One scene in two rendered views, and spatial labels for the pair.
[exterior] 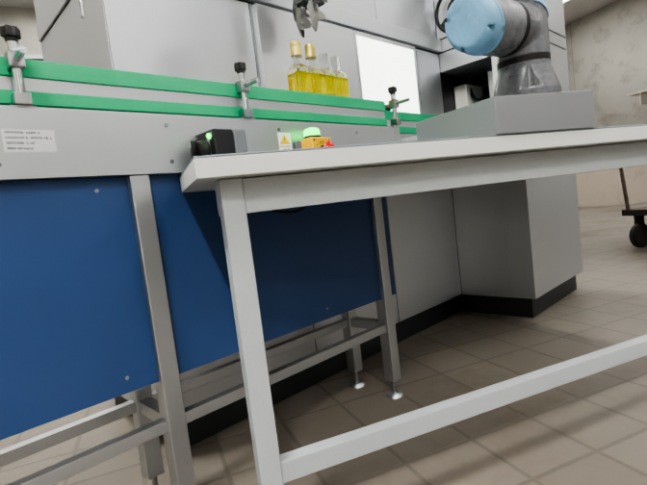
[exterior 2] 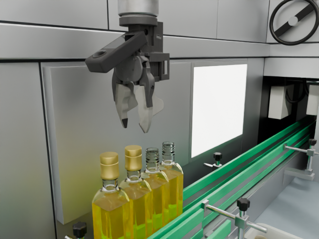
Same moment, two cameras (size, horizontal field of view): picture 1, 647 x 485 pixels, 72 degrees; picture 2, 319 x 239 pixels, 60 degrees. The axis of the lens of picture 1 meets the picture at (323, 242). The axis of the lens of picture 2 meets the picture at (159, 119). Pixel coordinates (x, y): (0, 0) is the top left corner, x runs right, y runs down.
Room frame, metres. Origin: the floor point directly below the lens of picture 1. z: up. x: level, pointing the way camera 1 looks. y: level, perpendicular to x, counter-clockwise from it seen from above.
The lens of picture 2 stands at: (0.95, -0.04, 1.34)
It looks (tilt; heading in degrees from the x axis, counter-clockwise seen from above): 13 degrees down; 355
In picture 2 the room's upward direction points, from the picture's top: straight up
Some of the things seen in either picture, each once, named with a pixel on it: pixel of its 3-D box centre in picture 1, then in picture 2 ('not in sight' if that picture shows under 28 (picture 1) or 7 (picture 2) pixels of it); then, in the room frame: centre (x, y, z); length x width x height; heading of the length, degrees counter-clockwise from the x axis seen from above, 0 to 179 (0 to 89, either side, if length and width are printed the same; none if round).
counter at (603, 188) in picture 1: (579, 183); not in sight; (9.33, -5.43, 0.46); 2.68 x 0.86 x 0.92; 21
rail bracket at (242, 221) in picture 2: (388, 108); (232, 219); (1.53, -0.27, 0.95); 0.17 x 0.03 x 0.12; 44
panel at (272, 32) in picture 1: (351, 74); (182, 115); (1.82, -0.19, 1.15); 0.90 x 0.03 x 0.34; 134
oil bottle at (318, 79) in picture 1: (316, 100); (135, 224); (1.48, -0.03, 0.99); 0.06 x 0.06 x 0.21; 44
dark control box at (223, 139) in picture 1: (221, 151); not in sight; (0.99, 0.20, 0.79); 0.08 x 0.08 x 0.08; 44
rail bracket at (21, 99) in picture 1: (18, 63); not in sight; (0.77, 0.46, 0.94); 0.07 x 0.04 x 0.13; 44
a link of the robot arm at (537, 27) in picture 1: (518, 30); not in sight; (1.07, -0.51, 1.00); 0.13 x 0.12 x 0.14; 125
